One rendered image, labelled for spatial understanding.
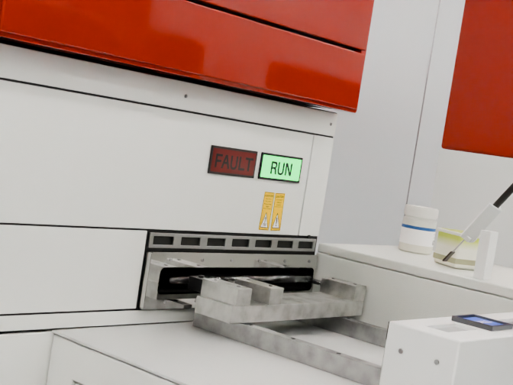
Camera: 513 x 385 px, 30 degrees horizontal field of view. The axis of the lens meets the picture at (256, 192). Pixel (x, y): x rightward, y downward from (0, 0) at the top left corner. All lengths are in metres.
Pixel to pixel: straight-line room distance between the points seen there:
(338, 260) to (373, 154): 2.80
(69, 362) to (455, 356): 0.60
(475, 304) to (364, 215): 2.97
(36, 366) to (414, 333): 0.60
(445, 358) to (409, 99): 3.79
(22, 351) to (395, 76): 3.49
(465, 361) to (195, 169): 0.66
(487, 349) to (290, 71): 0.71
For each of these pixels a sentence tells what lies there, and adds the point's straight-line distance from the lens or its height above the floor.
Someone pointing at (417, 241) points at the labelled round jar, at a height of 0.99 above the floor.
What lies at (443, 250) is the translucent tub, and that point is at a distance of 1.84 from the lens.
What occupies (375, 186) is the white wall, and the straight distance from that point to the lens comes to 4.67.
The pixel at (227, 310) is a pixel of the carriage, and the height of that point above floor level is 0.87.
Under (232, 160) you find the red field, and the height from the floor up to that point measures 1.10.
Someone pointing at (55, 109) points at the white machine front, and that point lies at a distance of 1.40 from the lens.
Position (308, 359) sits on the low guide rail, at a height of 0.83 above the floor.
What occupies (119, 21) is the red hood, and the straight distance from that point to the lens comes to 1.40.
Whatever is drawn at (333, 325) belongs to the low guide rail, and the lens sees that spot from 1.77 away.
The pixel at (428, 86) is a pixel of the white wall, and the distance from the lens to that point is 4.97.
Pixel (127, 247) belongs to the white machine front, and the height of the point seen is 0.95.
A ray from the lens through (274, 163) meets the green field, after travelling 1.74.
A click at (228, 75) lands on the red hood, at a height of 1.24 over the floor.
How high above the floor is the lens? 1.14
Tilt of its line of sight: 3 degrees down
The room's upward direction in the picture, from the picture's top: 9 degrees clockwise
